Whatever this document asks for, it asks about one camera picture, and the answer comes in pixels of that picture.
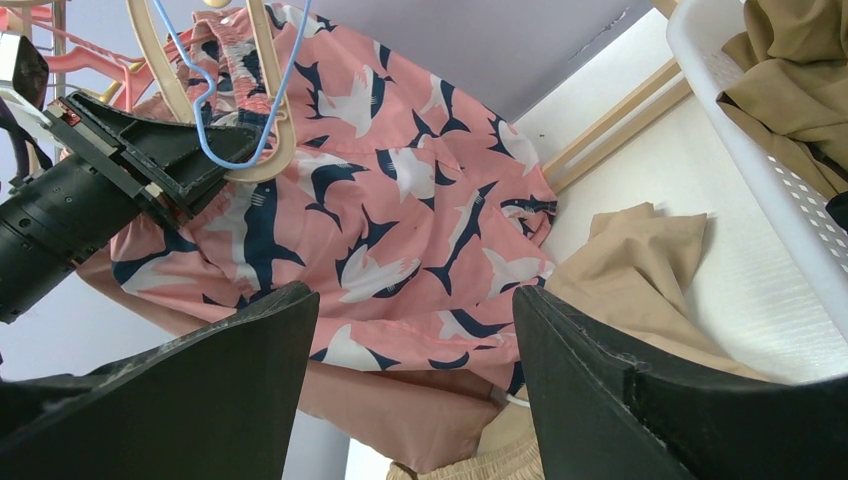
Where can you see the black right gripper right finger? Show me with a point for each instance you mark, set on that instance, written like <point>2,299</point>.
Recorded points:
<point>606,405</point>

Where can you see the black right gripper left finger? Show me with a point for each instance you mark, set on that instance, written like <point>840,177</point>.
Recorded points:
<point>218,403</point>

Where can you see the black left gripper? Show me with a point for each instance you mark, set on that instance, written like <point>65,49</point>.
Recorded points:
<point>124,165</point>

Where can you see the blue hanger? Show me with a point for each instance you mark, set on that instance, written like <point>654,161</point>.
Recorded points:
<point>238,77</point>

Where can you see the beige shorts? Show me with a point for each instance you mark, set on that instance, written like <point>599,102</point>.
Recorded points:
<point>631,274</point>

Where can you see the white plastic basket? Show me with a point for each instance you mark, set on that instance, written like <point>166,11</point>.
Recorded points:
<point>696,33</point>

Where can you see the brown shorts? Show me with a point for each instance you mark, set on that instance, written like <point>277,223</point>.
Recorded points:
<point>792,96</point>

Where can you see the black shorts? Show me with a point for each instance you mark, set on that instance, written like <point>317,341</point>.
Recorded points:
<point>837,208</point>

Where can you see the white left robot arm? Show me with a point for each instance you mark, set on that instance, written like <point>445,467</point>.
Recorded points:
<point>47,231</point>

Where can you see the pink hanger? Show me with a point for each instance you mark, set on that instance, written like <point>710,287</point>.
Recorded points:
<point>132,74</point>

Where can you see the pink shark print shorts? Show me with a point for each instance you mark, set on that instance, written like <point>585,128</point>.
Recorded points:
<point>409,206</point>

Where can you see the wooden clothes rack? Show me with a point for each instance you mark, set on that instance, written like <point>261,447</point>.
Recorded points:
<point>638,80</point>

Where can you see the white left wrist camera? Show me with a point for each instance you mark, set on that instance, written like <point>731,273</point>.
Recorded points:
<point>24,77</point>

